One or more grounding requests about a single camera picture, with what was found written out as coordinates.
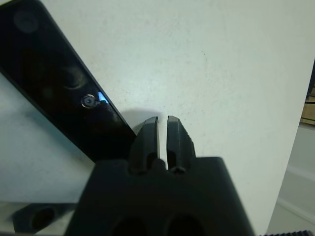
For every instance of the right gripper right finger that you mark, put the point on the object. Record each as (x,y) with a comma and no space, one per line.
(179,147)

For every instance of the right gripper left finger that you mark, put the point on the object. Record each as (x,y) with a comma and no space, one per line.
(145,147)

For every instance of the black bar-shaped camera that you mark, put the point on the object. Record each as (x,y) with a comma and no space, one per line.
(56,73)

